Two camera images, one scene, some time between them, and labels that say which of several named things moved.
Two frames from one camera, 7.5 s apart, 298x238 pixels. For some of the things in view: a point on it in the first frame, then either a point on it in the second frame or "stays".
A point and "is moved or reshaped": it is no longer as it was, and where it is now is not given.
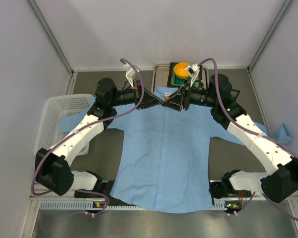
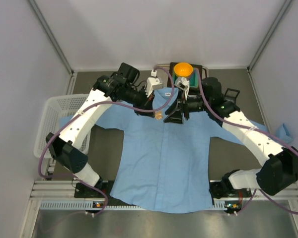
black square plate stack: (174, 81) stays
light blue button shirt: (162, 158) stays
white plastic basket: (55, 108) stays
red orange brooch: (166, 98) is moved or reshaped
